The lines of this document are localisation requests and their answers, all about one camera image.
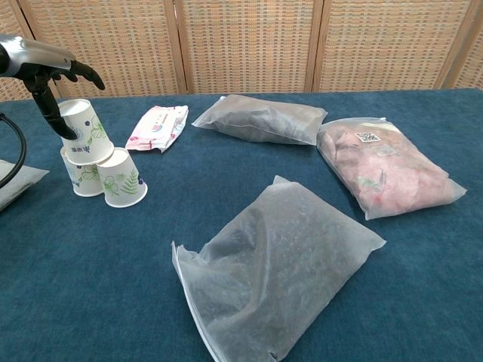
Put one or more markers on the woven wooden folding screen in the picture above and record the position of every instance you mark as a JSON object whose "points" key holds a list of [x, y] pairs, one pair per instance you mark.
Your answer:
{"points": [[245, 45]]}

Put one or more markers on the pink white wet wipes pack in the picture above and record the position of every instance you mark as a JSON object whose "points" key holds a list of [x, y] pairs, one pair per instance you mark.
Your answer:
{"points": [[158, 128]]}

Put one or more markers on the frosted bag, pink clothes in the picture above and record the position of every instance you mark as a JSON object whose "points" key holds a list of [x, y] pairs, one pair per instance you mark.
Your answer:
{"points": [[381, 169]]}

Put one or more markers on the white cup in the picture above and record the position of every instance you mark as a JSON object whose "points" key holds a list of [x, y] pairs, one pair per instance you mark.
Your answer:
{"points": [[81, 179], [122, 183], [88, 132]]}

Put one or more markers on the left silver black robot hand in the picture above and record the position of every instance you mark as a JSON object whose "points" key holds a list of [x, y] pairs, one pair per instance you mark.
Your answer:
{"points": [[34, 58]]}

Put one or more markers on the small frosted bag, dark clothes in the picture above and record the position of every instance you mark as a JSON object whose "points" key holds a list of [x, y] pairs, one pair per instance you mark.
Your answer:
{"points": [[264, 118]]}

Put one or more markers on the frosted bag, light blue clothes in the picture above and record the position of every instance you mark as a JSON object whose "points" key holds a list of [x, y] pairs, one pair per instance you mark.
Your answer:
{"points": [[15, 181]]}

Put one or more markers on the large frosted bag, dark clothes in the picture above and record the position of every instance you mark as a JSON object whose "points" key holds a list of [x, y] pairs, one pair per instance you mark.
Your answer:
{"points": [[271, 271]]}

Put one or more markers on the white cup, large green flower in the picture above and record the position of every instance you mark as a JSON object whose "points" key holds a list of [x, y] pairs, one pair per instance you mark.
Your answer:
{"points": [[81, 179]]}

